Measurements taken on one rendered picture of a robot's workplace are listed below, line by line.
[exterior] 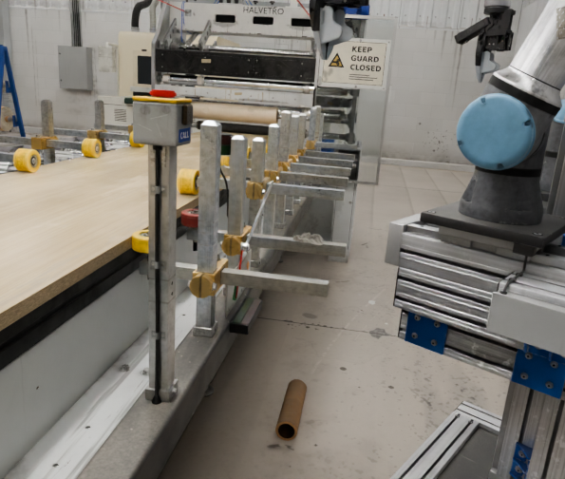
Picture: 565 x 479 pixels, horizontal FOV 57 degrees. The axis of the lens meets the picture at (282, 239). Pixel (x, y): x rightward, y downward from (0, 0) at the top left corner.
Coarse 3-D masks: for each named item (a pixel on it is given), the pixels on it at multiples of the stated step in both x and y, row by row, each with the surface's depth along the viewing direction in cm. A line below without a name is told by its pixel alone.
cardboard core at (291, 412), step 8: (296, 384) 217; (304, 384) 219; (288, 392) 213; (296, 392) 211; (304, 392) 215; (288, 400) 206; (296, 400) 206; (288, 408) 200; (296, 408) 202; (280, 416) 197; (288, 416) 195; (296, 416) 197; (280, 424) 193; (288, 424) 202; (296, 424) 194; (280, 432) 195; (288, 432) 197; (296, 432) 192; (288, 440) 194
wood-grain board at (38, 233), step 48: (144, 144) 285; (192, 144) 301; (0, 192) 153; (48, 192) 157; (96, 192) 162; (144, 192) 166; (0, 240) 110; (48, 240) 112; (96, 240) 114; (0, 288) 86; (48, 288) 89
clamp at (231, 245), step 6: (246, 228) 144; (246, 234) 141; (228, 240) 135; (234, 240) 135; (240, 240) 136; (222, 246) 136; (228, 246) 135; (234, 246) 135; (228, 252) 136; (234, 252) 136; (240, 252) 137
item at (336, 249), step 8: (192, 232) 143; (224, 232) 143; (256, 240) 141; (264, 240) 141; (272, 240) 140; (280, 240) 140; (288, 240) 140; (272, 248) 141; (280, 248) 141; (288, 248) 140; (296, 248) 140; (304, 248) 139; (312, 248) 139; (320, 248) 139; (328, 248) 138; (336, 248) 138; (344, 248) 138; (336, 256) 139; (344, 256) 138
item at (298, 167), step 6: (294, 168) 210; (300, 168) 210; (306, 168) 209; (312, 168) 209; (318, 168) 208; (324, 168) 208; (330, 168) 208; (336, 168) 207; (342, 168) 207; (348, 168) 207; (330, 174) 208; (336, 174) 208; (342, 174) 208; (348, 174) 207
